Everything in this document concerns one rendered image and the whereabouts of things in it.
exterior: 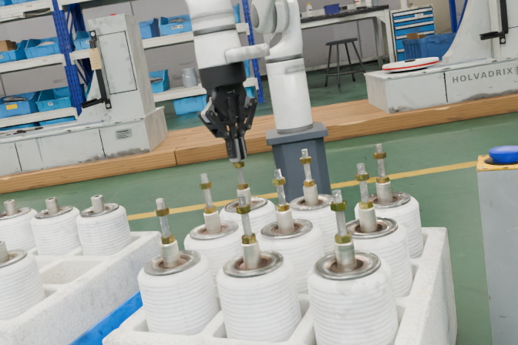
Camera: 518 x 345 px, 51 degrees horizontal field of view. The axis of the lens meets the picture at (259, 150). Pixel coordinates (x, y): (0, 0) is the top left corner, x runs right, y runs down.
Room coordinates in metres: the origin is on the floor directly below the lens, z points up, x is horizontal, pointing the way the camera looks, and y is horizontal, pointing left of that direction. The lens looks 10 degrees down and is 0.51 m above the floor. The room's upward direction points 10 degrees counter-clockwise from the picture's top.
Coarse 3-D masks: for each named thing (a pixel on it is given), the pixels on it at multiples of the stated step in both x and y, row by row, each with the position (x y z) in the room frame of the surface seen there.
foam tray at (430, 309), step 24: (432, 240) 0.78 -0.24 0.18; (432, 264) 0.70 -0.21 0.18; (432, 288) 0.64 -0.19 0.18; (144, 312) 0.70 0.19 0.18; (408, 312) 0.58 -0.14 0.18; (432, 312) 0.61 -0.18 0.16; (120, 336) 0.64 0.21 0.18; (144, 336) 0.63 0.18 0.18; (168, 336) 0.62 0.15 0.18; (192, 336) 0.61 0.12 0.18; (216, 336) 0.62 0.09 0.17; (312, 336) 0.59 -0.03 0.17; (408, 336) 0.54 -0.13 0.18; (432, 336) 0.59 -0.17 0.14
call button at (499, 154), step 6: (492, 150) 0.68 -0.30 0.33; (498, 150) 0.68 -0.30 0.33; (504, 150) 0.67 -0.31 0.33; (510, 150) 0.67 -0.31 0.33; (516, 150) 0.67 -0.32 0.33; (492, 156) 0.68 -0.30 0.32; (498, 156) 0.67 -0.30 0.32; (504, 156) 0.67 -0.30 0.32; (510, 156) 0.66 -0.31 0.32; (516, 156) 0.66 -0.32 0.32
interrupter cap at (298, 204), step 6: (300, 198) 0.88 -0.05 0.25; (318, 198) 0.86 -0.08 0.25; (324, 198) 0.86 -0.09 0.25; (330, 198) 0.85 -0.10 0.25; (294, 204) 0.85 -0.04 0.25; (300, 204) 0.84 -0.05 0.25; (318, 204) 0.83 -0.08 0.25; (324, 204) 0.82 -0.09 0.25; (300, 210) 0.82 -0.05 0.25; (306, 210) 0.81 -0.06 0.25
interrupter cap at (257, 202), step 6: (252, 198) 0.93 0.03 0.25; (258, 198) 0.92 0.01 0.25; (264, 198) 0.91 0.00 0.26; (228, 204) 0.91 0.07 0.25; (234, 204) 0.91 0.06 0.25; (258, 204) 0.88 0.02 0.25; (264, 204) 0.88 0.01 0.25; (228, 210) 0.87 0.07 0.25; (234, 210) 0.86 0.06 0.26; (252, 210) 0.86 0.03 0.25
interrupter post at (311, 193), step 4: (304, 188) 0.84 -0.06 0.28; (308, 188) 0.84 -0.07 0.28; (312, 188) 0.84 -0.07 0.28; (316, 188) 0.84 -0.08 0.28; (304, 192) 0.84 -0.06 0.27; (308, 192) 0.84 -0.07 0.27; (312, 192) 0.84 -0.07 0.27; (316, 192) 0.84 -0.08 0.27; (304, 196) 0.84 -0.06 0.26; (308, 196) 0.84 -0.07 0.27; (312, 196) 0.83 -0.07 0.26; (316, 196) 0.84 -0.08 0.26; (308, 200) 0.84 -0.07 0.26; (312, 200) 0.83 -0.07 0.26; (316, 200) 0.84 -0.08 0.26; (308, 204) 0.84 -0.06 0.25; (312, 204) 0.84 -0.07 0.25
